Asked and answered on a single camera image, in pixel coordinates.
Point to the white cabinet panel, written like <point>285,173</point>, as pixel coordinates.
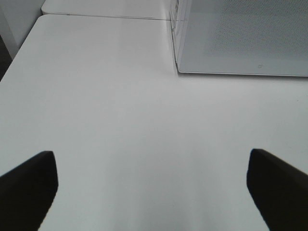
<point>17,18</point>

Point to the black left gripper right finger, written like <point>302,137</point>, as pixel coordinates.
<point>279,191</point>

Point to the white microwave oven body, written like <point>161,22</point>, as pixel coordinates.
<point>179,12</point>

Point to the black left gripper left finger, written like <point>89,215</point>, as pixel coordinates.
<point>27,193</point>

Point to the white microwave door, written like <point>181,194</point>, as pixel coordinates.
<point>247,37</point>

